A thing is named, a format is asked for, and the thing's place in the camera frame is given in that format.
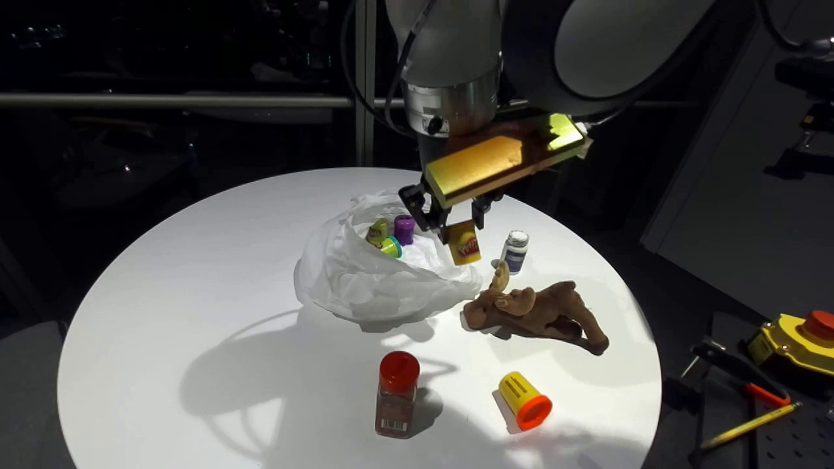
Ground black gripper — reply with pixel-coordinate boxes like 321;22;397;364
397;177;508;235

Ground lime green dough tub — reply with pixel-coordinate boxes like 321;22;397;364
363;216;397;251

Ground white bottle blue label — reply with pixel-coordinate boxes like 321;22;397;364
504;230;531;276

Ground brown plush moose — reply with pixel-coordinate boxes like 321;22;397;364
459;257;613;358

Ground spice jar red lid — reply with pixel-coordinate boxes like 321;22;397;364
372;349;422;440

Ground yellow tub red-orange lid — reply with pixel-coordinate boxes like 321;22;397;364
492;371;556;435

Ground yellow rectangular board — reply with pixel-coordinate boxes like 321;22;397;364
422;112;598;212

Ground clear plastic bag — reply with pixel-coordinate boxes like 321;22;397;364
293;191;484;333

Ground dark grey slanted panel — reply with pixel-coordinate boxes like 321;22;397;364
638;33;834;319

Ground metal window railing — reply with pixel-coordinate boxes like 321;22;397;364
0;91;699;112

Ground yellow emergency stop button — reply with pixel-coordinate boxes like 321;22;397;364
746;308;834;379

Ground yellow pencil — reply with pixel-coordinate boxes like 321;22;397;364
697;398;802;454

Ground black perforated bench plate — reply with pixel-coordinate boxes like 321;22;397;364
659;303;834;469

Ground grey window post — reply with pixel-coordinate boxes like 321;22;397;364
349;0;379;170

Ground black red handled tool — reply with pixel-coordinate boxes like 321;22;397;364
678;337;794;410

